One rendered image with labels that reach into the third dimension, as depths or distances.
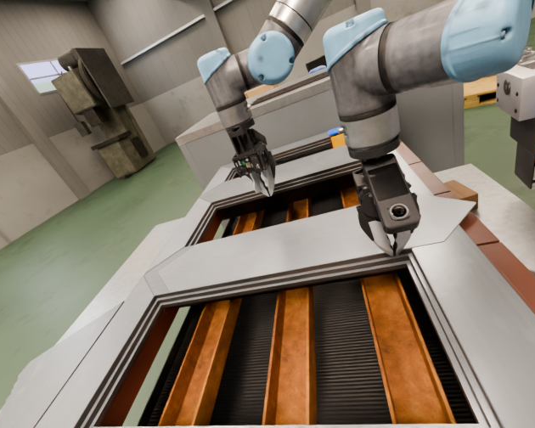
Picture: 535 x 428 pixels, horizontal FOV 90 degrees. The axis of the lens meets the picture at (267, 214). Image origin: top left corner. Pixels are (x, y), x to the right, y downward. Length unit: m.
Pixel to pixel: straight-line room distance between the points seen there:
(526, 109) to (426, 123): 0.67
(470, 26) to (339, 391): 0.66
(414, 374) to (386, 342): 0.07
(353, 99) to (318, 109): 0.94
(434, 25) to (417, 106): 1.07
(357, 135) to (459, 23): 0.15
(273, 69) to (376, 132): 0.20
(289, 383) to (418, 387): 0.22
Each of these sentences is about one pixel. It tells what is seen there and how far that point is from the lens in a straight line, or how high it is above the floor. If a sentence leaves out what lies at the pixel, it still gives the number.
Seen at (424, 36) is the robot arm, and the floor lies 1.17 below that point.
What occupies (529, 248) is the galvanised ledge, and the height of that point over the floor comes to 0.68.
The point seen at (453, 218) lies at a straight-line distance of 0.60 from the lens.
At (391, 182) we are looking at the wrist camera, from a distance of 0.41.
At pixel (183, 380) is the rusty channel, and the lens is 0.70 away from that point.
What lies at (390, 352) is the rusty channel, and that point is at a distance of 0.60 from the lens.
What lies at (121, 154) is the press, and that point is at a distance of 8.21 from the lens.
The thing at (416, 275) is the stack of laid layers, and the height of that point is 0.83.
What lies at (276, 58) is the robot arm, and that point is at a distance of 0.49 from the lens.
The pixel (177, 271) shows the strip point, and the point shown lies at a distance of 0.74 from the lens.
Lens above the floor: 1.20
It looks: 28 degrees down
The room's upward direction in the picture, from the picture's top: 23 degrees counter-clockwise
